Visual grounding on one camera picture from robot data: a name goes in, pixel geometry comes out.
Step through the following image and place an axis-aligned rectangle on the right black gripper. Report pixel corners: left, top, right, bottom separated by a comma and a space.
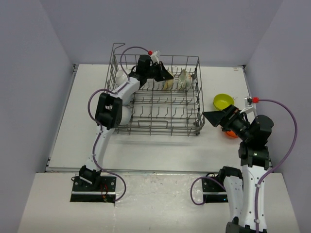
204, 104, 253, 141

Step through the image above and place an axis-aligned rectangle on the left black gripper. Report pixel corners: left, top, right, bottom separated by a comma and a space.
145, 62, 173, 82

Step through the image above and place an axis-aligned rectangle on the blue yellow patterned bowl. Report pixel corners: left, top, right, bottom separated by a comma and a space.
162, 71, 174, 90

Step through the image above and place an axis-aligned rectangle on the lime green bowl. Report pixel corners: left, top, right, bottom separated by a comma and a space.
213, 101, 228, 110
213, 93, 235, 106

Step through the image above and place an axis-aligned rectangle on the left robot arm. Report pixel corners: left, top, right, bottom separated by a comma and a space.
79, 51, 173, 191

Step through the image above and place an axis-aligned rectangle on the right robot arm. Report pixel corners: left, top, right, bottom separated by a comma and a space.
203, 105, 274, 233

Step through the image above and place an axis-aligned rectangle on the orange flower patterned bowl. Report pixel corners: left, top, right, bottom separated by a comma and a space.
177, 69, 192, 91

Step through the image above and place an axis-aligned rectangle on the white bowl back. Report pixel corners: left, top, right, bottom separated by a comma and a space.
115, 70, 128, 86

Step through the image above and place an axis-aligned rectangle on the white bowl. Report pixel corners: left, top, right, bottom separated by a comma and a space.
120, 106, 132, 125
115, 70, 128, 86

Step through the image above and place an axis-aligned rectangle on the white bowl front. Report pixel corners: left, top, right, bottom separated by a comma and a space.
120, 106, 132, 125

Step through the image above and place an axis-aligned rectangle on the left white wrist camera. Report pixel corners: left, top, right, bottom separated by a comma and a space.
149, 50, 161, 64

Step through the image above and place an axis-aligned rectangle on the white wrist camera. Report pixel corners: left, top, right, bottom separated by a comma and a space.
241, 97, 259, 114
149, 50, 161, 64

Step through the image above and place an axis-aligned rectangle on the grey wire dish rack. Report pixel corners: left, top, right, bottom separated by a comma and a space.
115, 55, 205, 136

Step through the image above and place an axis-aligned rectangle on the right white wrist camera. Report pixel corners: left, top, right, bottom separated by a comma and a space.
241, 97, 259, 114

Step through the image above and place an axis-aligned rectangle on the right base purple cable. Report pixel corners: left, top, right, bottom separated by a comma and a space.
190, 176, 228, 206

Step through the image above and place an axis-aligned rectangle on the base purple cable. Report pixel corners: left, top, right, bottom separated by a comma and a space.
190, 176, 228, 206
97, 169, 126, 202

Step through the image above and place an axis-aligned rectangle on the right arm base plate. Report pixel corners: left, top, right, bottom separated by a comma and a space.
202, 178, 228, 203

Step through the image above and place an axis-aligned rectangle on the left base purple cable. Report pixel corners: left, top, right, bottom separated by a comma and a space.
97, 169, 126, 202

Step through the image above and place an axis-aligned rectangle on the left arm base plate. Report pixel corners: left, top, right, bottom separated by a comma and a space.
70, 176, 116, 204

